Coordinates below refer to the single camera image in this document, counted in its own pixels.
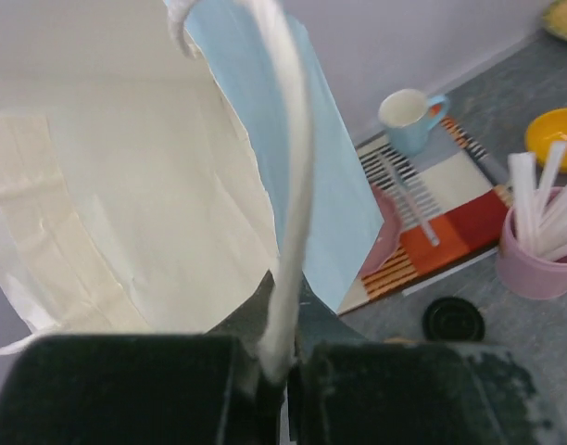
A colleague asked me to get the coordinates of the light blue mug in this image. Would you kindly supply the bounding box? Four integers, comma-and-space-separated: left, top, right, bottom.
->
378, 89, 450, 157

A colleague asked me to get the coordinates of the orange bowl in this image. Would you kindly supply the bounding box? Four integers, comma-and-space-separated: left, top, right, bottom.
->
524, 108, 567, 173

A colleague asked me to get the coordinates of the grey table knife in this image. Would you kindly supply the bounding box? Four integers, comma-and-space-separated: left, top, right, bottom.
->
378, 155, 440, 247

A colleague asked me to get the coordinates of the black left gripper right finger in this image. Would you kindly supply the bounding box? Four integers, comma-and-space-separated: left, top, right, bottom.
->
288, 342, 561, 444

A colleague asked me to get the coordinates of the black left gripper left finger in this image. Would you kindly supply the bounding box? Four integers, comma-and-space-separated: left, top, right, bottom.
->
0, 335, 281, 444

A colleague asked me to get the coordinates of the pink polka dot plate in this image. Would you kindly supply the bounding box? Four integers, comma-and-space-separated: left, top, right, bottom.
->
359, 184, 403, 278

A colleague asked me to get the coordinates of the pink straw holder cup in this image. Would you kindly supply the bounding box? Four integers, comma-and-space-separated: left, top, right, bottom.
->
496, 209, 567, 300

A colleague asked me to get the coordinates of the white wrapped straw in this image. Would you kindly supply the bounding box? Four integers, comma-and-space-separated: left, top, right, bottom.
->
536, 140, 567, 216
538, 185, 567, 261
508, 152, 537, 254

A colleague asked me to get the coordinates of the colourful striped placemat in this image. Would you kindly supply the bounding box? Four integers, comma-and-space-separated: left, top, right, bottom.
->
337, 117, 510, 314

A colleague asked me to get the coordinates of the light blue paper bag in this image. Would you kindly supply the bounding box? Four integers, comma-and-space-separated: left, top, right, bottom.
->
0, 1, 384, 357

